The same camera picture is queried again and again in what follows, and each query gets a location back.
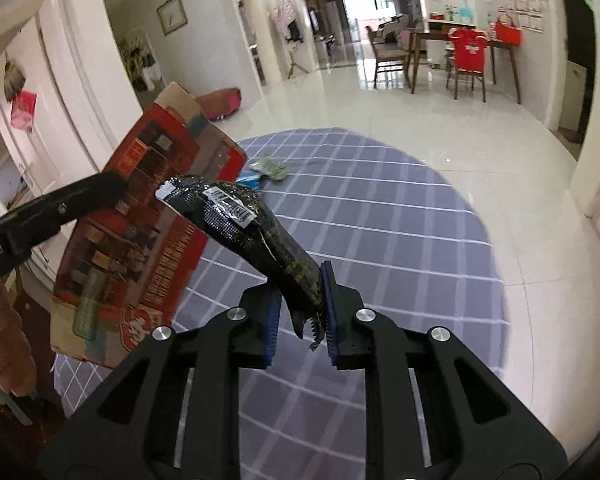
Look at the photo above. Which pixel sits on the wooden dining table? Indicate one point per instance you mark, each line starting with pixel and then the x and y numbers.
pixel 427 34

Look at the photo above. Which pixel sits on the blue packet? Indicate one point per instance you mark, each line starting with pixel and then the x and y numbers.
pixel 247 178

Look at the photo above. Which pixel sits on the hanging pink white clothes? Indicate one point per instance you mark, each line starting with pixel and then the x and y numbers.
pixel 282 12

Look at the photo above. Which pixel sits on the black snack packet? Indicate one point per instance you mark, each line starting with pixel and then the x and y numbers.
pixel 260 240

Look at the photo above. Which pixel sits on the teal table ornament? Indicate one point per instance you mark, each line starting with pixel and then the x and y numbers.
pixel 460 13

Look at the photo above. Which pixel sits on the decor shelf with plants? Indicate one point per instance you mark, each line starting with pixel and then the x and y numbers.
pixel 137 57

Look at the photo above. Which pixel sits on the pink paper door decoration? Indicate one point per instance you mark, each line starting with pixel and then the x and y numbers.
pixel 24 110

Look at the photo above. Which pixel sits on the red shirt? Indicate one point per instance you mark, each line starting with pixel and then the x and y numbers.
pixel 467 50

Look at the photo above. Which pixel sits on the framed wall picture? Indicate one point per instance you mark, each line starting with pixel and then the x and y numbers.
pixel 171 14

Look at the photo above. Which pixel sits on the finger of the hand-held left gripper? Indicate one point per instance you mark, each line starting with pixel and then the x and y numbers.
pixel 65 207

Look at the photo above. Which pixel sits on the red bag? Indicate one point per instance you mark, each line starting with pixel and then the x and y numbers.
pixel 509 34

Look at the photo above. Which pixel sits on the red cardboard box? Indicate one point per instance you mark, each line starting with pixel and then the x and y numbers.
pixel 145 250

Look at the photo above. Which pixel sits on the wooden chair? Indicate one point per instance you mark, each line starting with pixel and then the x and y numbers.
pixel 467 79
pixel 387 52

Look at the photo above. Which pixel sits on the red cushion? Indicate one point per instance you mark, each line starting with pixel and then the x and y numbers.
pixel 220 102

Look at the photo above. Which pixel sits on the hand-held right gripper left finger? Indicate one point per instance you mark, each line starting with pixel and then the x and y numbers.
pixel 271 330

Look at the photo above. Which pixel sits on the green wrapper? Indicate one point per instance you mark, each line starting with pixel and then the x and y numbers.
pixel 272 167

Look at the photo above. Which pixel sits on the person's left hand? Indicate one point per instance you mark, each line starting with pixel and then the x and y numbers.
pixel 12 360

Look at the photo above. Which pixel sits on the grey checked tablecloth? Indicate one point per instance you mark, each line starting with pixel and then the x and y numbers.
pixel 380 220

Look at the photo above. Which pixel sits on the wooden tripod stand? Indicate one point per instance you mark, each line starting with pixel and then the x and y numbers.
pixel 294 60

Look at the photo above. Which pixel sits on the white cabinet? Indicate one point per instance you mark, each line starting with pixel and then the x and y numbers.
pixel 572 95

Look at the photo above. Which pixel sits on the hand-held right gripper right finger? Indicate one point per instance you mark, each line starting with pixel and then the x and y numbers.
pixel 331 320

